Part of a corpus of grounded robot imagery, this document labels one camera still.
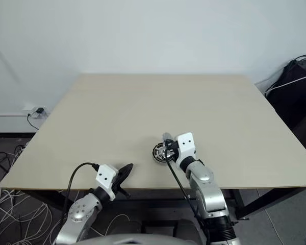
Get black floor cable bundle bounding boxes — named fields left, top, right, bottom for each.
left=0, top=151, right=15, bottom=181

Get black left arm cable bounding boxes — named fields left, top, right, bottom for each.
left=62, top=162, right=100, bottom=223

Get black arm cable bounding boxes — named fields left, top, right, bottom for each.
left=62, top=162, right=100, bottom=223
left=165, top=159, right=211, bottom=245

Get white cable on case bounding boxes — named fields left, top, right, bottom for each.
left=266, top=73, right=306, bottom=94

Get black adapter cable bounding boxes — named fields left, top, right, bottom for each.
left=27, top=112, right=39, bottom=130

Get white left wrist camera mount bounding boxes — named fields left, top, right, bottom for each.
left=95, top=164, right=119, bottom=200

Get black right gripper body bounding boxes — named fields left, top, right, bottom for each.
left=169, top=141, right=181, bottom=164

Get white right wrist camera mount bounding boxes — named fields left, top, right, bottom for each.
left=173, top=132, right=196, bottom=169

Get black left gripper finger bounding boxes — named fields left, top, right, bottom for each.
left=118, top=164, right=135, bottom=186
left=116, top=163, right=134, bottom=180

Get white wall power outlet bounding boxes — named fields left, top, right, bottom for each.
left=22, top=105, right=50, bottom=119

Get silver robot torso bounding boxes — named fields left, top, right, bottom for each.
left=73, top=232, right=194, bottom=245

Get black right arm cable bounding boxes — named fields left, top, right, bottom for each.
left=165, top=159, right=211, bottom=245

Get black equipment case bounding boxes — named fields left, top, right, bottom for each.
left=254, top=54, right=306, bottom=135

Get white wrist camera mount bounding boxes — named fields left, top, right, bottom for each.
left=173, top=132, right=196, bottom=169
left=95, top=164, right=119, bottom=200

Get white floor cable bundle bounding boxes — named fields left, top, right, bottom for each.
left=0, top=144, right=67, bottom=245

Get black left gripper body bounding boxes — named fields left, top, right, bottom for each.
left=110, top=175, right=131, bottom=199

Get black motor housing copper windings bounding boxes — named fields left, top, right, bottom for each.
left=150, top=141, right=174, bottom=166

